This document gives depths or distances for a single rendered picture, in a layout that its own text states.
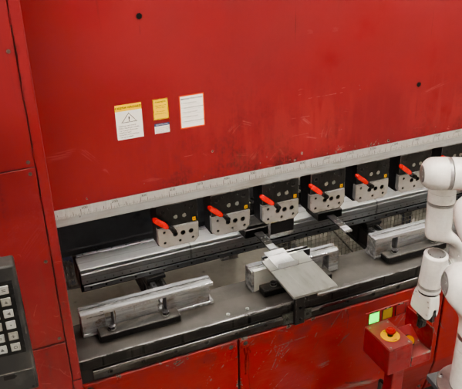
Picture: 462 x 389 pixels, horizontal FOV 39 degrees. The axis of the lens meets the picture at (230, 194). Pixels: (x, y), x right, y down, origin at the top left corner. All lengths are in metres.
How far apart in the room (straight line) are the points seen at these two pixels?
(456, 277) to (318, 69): 0.90
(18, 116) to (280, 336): 1.36
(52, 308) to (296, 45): 1.15
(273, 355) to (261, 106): 1.00
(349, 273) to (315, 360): 0.38
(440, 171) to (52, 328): 1.27
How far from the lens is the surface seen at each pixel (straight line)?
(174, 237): 2.32
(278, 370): 2.74
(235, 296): 2.58
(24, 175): 1.88
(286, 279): 2.46
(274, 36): 2.21
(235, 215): 2.37
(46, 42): 1.99
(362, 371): 3.00
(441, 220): 2.29
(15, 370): 1.70
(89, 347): 2.42
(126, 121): 2.10
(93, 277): 2.65
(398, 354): 2.57
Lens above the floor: 2.38
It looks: 27 degrees down
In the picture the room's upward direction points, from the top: 2 degrees counter-clockwise
